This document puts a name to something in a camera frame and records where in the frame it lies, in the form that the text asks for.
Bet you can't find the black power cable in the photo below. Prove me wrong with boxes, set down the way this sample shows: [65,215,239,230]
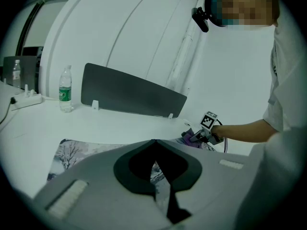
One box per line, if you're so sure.
[0,96,17,126]

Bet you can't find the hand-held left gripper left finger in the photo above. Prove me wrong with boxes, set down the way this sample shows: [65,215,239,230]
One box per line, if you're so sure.
[113,139,158,196]

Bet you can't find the white power strip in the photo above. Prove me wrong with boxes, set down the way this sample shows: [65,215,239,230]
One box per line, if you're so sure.
[11,93,44,111]

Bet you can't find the green label water bottle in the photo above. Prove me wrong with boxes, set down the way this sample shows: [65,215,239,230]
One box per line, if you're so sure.
[59,65,73,114]

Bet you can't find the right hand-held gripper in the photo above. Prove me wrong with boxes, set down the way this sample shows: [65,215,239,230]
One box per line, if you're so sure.
[190,111,224,146]

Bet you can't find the black head camera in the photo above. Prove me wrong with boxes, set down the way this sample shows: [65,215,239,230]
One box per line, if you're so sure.
[191,7,213,33]

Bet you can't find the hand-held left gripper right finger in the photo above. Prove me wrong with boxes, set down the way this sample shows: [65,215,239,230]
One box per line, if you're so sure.
[155,139,203,225]

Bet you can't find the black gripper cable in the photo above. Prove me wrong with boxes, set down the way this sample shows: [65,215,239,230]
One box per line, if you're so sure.
[215,119,229,153]

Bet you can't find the person's right forearm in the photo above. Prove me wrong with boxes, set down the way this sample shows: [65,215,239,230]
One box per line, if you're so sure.
[212,118,279,143]

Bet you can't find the person's head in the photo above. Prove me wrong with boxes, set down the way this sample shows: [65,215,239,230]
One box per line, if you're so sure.
[203,0,280,31]

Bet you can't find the red label water bottle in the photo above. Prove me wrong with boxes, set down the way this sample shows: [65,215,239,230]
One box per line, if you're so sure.
[12,59,22,90]

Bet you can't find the person's white shirt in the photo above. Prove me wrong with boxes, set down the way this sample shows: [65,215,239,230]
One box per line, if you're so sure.
[262,0,306,133]

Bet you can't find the dark grey desk divider panel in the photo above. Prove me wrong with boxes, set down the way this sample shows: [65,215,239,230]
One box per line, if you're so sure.
[81,62,188,118]
[2,55,40,93]

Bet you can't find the white roller blind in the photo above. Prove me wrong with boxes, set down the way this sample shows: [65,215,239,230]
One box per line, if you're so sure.
[24,0,71,49]

